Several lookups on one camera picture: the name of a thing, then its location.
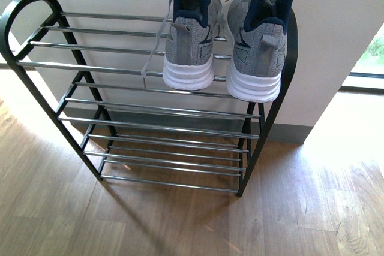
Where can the grey sneaker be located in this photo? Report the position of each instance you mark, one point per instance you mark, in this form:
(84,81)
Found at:
(259,34)
(188,57)

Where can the black metal shoe rack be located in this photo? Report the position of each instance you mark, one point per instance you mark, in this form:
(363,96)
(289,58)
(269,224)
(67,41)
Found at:
(198,140)

